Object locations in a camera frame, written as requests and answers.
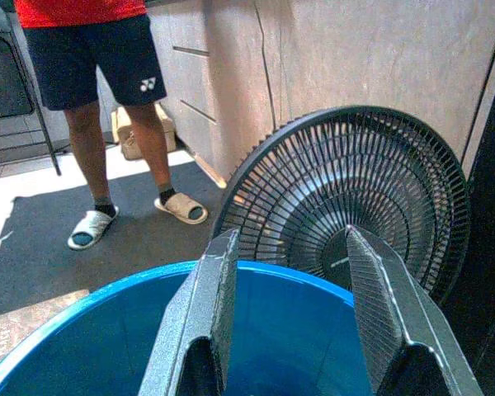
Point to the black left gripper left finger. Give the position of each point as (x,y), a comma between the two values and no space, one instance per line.
(198,321)

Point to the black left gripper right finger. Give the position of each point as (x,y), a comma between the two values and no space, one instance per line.
(387,321)

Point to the black floor fan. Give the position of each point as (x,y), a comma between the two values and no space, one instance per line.
(334,255)

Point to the large deep blue tub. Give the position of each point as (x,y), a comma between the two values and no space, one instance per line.
(293,330)

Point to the black door jamb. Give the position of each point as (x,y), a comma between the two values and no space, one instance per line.
(491,206)

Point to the dark grey floor mat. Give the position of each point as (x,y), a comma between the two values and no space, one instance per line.
(45,255)

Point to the cardboard box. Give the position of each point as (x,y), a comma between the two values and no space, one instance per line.
(121,128)

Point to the wooden kitchen cabinet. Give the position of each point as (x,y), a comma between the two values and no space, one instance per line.
(354,62)

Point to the person in red shirt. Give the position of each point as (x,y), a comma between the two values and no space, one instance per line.
(86,62)

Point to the black folding chair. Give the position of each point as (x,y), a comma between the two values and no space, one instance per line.
(4,82)

